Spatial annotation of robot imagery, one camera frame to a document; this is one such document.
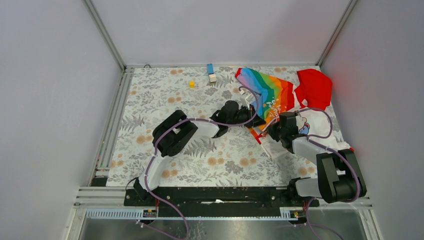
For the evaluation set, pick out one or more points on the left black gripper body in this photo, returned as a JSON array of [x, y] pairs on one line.
[[248, 114]]

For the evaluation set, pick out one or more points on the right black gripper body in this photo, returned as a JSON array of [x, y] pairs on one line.
[[275, 132]]

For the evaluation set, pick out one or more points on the rainbow kids jacket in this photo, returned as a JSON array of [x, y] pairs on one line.
[[276, 96]]

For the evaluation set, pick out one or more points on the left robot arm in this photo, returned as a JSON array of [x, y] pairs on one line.
[[175, 132]]

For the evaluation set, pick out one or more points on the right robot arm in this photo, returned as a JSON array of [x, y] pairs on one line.
[[339, 177]]

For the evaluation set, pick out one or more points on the floral table cloth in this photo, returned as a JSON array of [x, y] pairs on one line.
[[234, 159]]

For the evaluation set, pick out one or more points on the blue and silver block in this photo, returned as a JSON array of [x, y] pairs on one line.
[[211, 73]]

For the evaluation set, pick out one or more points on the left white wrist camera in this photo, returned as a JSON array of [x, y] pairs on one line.
[[247, 99]]

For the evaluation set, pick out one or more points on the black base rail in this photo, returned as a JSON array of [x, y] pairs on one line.
[[215, 202]]

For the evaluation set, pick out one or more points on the aluminium frame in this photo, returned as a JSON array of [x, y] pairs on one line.
[[122, 203]]

